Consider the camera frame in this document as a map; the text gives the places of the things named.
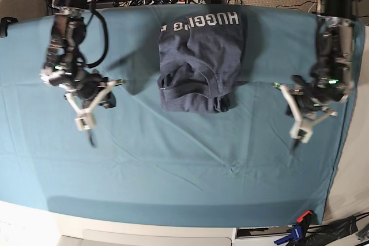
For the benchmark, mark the robot's left gripper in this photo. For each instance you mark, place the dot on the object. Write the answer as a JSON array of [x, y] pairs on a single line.
[[300, 107]]

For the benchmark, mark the robot's right gripper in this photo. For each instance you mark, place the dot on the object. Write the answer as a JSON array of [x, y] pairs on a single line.
[[92, 90]]

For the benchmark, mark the blue-grey T-shirt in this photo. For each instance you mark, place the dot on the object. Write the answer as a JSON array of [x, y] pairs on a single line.
[[200, 62]]

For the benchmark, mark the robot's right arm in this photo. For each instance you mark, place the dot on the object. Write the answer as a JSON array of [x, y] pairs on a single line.
[[66, 66]]

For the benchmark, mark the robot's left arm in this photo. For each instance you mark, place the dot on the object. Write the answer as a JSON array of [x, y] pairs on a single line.
[[331, 75]]

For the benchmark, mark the teal table cloth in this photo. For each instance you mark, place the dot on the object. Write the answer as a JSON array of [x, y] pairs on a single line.
[[152, 167]]

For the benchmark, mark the blue orange clamp, bottom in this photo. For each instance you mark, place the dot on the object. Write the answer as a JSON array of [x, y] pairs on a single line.
[[298, 232]]

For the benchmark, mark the black bag, bottom right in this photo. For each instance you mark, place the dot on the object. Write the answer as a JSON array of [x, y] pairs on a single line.
[[335, 230]]

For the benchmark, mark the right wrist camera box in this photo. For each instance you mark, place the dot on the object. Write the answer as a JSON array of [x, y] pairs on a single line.
[[85, 122]]

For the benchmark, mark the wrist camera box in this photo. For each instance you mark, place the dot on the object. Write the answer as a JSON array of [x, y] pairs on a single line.
[[85, 122], [301, 132]]

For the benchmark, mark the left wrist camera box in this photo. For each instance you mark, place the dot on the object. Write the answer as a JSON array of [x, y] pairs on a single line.
[[301, 132]]

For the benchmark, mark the black bracket, left edge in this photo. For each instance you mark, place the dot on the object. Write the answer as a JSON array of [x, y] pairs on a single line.
[[5, 22]]

